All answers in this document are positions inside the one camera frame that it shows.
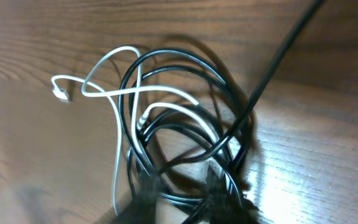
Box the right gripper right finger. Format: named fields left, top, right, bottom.
left=199, top=167, right=259, bottom=224

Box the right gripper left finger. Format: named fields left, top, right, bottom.
left=104, top=174, right=162, bottom=224

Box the black USB cable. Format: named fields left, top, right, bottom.
left=118, top=0, right=326, bottom=224

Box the white USB cable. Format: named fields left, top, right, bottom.
left=50, top=45, right=226, bottom=216

